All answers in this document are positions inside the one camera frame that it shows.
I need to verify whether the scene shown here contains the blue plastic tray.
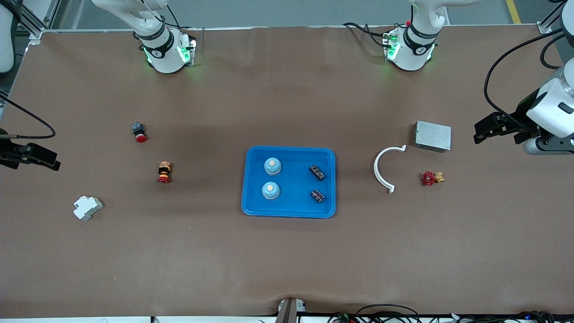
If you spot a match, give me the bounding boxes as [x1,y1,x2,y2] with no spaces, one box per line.
[241,146,337,219]

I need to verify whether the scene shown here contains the grey metal power supply box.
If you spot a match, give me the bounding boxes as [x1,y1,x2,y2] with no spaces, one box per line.
[414,120,452,153]

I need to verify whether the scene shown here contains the brown table cover mat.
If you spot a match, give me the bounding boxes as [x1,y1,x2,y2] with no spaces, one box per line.
[0,25,574,319]

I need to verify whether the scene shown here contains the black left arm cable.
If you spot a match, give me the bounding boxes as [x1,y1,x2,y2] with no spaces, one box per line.
[484,28,566,122]

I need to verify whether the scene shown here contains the white DIN rail block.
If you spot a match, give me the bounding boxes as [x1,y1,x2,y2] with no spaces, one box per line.
[74,195,104,221]

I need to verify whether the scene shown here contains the red valve handle brass fitting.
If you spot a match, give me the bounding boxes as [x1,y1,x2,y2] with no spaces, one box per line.
[421,171,445,187]

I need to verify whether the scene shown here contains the aluminium frame profile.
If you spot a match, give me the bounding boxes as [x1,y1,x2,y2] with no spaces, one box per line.
[18,0,61,46]
[538,0,568,35]

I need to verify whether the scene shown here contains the white curved plastic bracket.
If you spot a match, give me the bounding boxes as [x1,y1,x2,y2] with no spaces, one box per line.
[374,144,407,194]

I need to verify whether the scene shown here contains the black left base cable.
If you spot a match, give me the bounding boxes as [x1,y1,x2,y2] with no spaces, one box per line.
[343,22,391,48]

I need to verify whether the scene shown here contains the black cable bundle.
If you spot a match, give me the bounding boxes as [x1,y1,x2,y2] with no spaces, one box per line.
[327,304,557,323]

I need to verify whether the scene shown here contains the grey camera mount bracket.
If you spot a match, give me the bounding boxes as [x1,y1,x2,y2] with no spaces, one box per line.
[276,297,306,323]

